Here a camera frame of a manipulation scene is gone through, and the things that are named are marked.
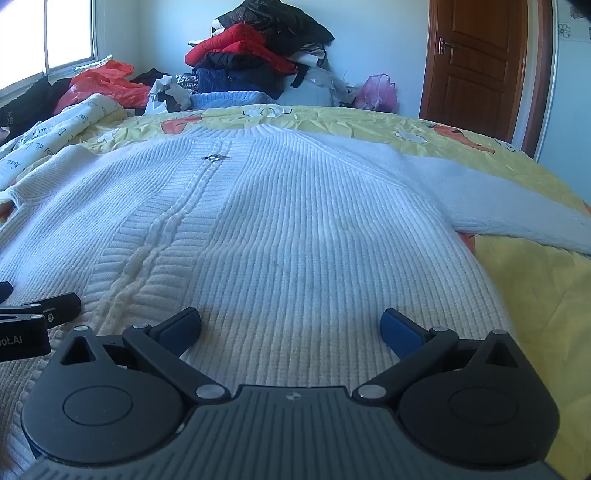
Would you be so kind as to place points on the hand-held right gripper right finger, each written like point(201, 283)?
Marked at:
point(401, 332)

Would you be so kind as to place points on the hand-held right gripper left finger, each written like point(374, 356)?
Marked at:
point(178, 330)

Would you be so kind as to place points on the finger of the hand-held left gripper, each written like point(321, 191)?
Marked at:
point(4, 291)
point(57, 307)

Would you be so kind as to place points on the white knit sweater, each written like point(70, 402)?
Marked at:
point(286, 221)

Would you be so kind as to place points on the yellow printed bedsheet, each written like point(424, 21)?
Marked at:
point(545, 295)

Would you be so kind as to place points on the white printed quilt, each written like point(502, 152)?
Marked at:
point(51, 134)

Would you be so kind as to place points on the black cloth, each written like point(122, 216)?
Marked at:
point(25, 104)

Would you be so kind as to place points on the orange plastic bag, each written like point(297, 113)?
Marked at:
point(108, 83)

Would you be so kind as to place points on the white plastic bag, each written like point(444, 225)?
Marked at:
point(166, 94)

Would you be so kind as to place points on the light blue knit garment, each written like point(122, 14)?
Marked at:
point(231, 99)

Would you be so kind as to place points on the navy quilted garment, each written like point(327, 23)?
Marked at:
point(235, 78)

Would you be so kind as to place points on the grey garment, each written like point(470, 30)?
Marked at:
point(314, 87)

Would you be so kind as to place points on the window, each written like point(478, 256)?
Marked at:
point(46, 32)

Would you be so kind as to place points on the brown wooden door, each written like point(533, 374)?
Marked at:
point(475, 64)

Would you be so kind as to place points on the black jacket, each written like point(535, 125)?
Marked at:
point(277, 21)

